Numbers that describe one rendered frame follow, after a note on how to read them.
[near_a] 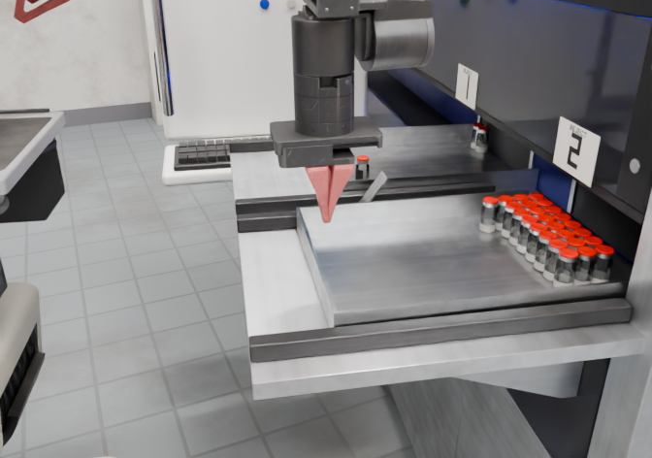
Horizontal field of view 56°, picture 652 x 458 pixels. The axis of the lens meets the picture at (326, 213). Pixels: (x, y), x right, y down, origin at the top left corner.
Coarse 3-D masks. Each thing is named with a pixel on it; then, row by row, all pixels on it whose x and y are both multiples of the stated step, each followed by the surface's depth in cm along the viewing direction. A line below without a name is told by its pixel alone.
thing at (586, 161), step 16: (560, 128) 75; (576, 128) 72; (560, 144) 75; (576, 144) 72; (592, 144) 69; (560, 160) 76; (576, 160) 72; (592, 160) 69; (576, 176) 72; (592, 176) 69
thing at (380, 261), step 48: (528, 192) 89; (336, 240) 82; (384, 240) 82; (432, 240) 82; (480, 240) 82; (336, 288) 70; (384, 288) 70; (432, 288) 70; (480, 288) 70; (528, 288) 70; (576, 288) 64; (624, 288) 66
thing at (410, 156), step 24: (384, 144) 118; (408, 144) 119; (432, 144) 119; (456, 144) 119; (384, 168) 106; (408, 168) 106; (432, 168) 106; (456, 168) 106; (480, 168) 106; (504, 168) 106
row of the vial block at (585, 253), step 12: (528, 204) 81; (540, 216) 77; (552, 216) 77; (552, 228) 75; (564, 228) 75; (564, 240) 73; (576, 240) 72; (588, 252) 69; (588, 264) 69; (576, 276) 70; (588, 276) 69
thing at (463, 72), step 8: (464, 72) 103; (472, 72) 100; (464, 80) 103; (472, 80) 100; (456, 88) 107; (464, 88) 104; (472, 88) 101; (456, 96) 107; (464, 96) 104; (472, 96) 101; (472, 104) 101
